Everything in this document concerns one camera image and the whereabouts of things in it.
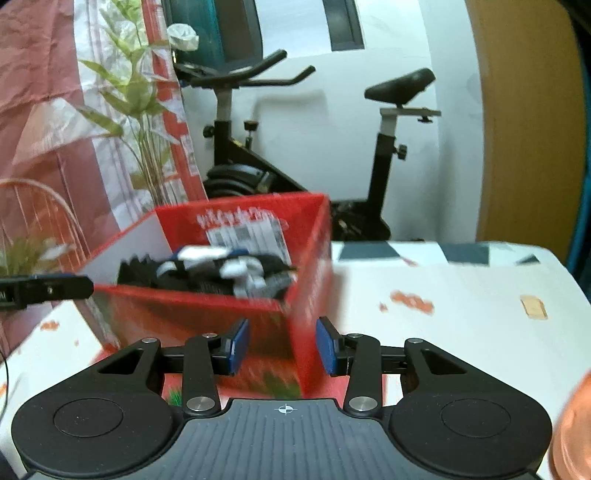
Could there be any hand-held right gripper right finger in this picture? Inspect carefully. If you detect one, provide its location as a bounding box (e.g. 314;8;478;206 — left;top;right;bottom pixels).
315;316;468;415

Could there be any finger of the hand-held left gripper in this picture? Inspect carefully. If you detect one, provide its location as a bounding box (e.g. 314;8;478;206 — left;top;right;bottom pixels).
25;274;95;304

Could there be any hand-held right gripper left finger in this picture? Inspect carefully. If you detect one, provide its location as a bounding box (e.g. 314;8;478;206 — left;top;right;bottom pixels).
98;318;251;415

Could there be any red cardboard box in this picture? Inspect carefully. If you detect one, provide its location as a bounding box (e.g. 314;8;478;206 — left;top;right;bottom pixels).
81;194;334;398

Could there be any black and white knitted cloth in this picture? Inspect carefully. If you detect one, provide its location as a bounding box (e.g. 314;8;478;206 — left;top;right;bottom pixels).
117;249;299;302

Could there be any printed white tablecloth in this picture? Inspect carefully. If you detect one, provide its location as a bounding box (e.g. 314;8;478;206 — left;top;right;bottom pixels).
0;240;591;480

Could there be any black exercise bike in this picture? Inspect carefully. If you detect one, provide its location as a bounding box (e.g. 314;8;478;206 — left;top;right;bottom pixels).
173;50;442;243

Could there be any orange blurred object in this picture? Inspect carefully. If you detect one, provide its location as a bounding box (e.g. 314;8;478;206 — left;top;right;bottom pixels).
549;368;591;480

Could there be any white crumpled paper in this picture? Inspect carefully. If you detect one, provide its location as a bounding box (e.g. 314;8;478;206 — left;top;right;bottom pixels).
167;23;199;51

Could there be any teal curtain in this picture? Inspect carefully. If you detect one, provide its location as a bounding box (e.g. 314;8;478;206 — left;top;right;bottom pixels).
567;152;591;278

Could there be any wooden door panel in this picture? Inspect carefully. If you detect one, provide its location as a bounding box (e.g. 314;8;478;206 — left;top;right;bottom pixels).
464;0;591;254

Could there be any dark framed window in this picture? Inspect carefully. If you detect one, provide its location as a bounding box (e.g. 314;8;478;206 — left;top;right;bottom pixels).
222;0;366;70

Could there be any black cable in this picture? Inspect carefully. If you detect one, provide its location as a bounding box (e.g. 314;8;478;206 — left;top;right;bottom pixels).
0;348;13;416

